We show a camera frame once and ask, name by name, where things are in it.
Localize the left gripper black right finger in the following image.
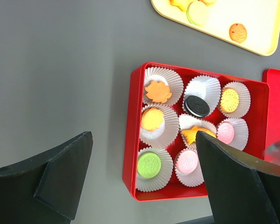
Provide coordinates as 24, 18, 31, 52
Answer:
196, 131, 280, 224

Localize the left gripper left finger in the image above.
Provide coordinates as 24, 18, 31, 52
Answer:
0, 132, 93, 224

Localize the pink round cookie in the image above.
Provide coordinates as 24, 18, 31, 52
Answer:
176, 150, 198, 175
217, 122, 235, 144

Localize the orange round cookie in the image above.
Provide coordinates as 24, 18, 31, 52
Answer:
199, 0, 217, 6
220, 88, 239, 113

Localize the black sandwich cookie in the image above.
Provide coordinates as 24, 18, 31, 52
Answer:
184, 95, 210, 118

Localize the green round cookie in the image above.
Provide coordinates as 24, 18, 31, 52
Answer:
137, 152, 161, 179
186, 1, 209, 26

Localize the red box lid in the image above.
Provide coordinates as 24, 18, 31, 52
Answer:
262, 69, 280, 161

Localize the orange flower cookie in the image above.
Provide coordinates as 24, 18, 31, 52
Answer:
145, 80, 172, 104

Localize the white paper cup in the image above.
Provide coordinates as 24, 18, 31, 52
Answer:
140, 104, 179, 148
183, 75, 221, 116
174, 148, 204, 187
136, 147, 173, 192
217, 118, 249, 151
143, 67, 184, 106
179, 114, 217, 149
217, 82, 251, 118

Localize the red compartment box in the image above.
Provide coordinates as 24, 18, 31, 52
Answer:
122, 62, 269, 202

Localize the brown round cookie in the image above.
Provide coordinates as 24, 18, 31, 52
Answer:
229, 23, 247, 43

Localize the orange plastic tray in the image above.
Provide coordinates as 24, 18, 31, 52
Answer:
151, 0, 280, 56

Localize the orange star cookie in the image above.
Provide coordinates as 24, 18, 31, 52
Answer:
169, 0, 193, 12

